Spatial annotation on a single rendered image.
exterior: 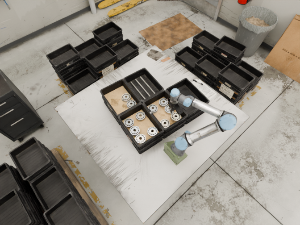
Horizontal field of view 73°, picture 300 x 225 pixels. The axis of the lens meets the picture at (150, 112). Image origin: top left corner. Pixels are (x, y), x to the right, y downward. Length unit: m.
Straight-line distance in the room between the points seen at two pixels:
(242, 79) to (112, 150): 2.02
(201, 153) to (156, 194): 0.61
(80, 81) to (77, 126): 1.11
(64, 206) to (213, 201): 1.70
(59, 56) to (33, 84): 0.79
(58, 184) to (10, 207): 0.47
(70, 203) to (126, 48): 2.39
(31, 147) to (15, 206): 0.62
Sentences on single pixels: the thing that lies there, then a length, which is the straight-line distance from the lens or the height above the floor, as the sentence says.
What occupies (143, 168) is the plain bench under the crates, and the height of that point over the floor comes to 0.70.
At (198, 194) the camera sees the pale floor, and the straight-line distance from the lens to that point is 2.80.
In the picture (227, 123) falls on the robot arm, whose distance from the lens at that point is 1.65.
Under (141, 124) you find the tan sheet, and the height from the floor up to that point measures 0.83.
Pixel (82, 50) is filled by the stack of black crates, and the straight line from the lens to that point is 3.65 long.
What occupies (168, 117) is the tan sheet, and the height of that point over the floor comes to 0.83.
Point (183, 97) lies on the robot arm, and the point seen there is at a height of 1.30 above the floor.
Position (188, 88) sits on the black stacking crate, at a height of 0.83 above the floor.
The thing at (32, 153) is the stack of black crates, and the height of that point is 0.49.
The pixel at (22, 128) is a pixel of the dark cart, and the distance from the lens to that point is 3.25.
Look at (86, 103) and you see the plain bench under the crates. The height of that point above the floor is 0.70.
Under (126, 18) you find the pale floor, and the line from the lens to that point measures 4.84.
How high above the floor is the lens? 2.70
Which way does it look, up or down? 59 degrees down
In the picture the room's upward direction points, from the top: 1 degrees counter-clockwise
